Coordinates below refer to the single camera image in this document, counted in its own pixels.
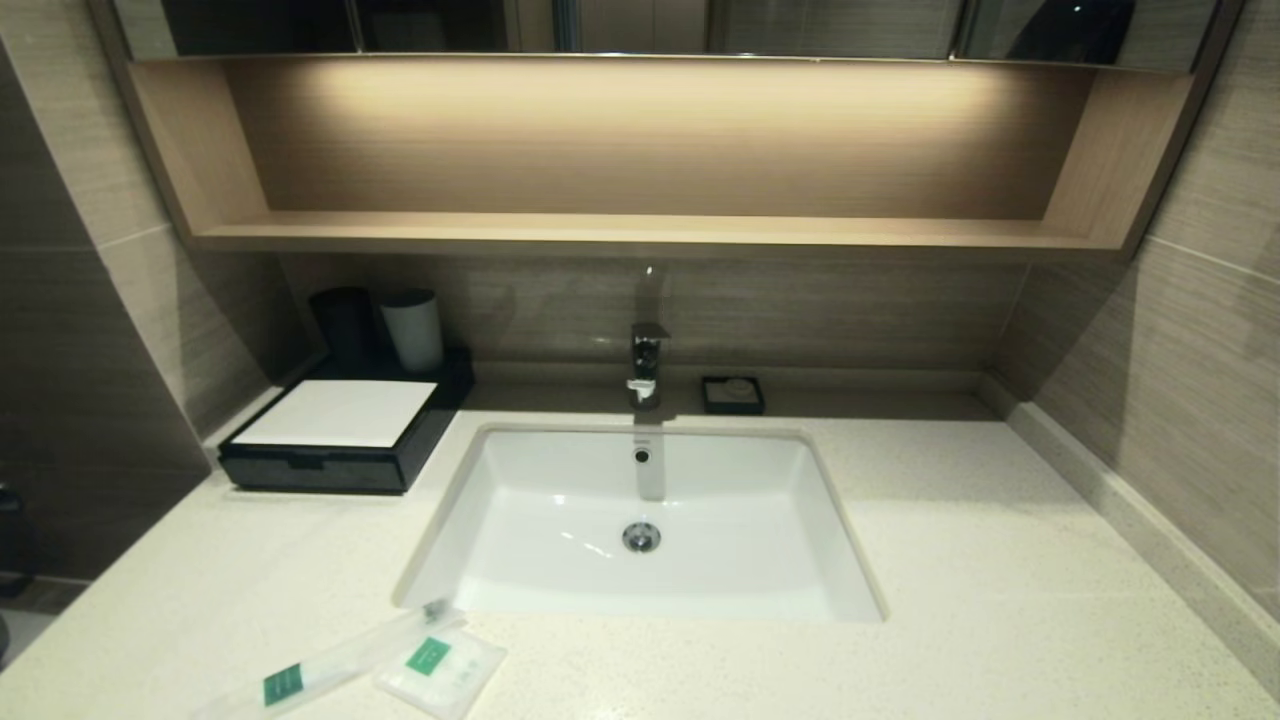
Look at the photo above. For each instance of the black drawer of amenity box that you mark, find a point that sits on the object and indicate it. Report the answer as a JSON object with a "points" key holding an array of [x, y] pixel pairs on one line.
{"points": [[350, 476]]}

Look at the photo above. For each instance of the black amenity box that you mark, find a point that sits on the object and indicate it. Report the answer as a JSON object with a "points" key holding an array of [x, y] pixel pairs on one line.
{"points": [[440, 420]]}

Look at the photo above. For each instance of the chrome faucet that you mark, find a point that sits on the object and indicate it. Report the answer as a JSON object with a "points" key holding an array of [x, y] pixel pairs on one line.
{"points": [[647, 365]]}

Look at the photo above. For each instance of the black soap dish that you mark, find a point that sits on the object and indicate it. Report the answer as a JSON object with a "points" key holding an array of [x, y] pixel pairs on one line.
{"points": [[712, 402]]}

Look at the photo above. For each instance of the round beige soap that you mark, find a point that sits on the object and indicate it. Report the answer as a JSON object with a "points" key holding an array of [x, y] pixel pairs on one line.
{"points": [[739, 387]]}

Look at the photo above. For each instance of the chrome drain stopper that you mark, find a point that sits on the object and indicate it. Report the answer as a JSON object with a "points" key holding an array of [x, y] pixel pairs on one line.
{"points": [[641, 537]]}

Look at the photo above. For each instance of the white ceramic sink basin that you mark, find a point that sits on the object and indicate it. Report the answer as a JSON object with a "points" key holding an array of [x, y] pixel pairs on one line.
{"points": [[560, 560]]}

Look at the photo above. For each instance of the white cup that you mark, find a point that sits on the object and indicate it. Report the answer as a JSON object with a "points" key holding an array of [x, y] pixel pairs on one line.
{"points": [[413, 330]]}

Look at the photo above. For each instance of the black cup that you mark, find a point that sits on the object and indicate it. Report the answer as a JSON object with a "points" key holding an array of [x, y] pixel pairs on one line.
{"points": [[345, 325]]}

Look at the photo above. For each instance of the white card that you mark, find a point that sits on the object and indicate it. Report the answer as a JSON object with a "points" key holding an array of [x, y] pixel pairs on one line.
{"points": [[340, 412]]}

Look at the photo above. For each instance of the square clear packet green label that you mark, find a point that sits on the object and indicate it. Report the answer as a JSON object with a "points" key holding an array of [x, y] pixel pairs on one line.
{"points": [[445, 675]]}

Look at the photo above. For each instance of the long clear toothbrush packet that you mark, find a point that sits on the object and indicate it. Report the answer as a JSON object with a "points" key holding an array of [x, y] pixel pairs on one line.
{"points": [[350, 655]]}

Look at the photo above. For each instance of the light wooden wall shelf niche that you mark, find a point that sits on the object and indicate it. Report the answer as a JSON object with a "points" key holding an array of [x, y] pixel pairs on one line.
{"points": [[640, 140]]}

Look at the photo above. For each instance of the mirrored wall cabinet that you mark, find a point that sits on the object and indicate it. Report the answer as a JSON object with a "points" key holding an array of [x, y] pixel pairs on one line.
{"points": [[820, 25]]}

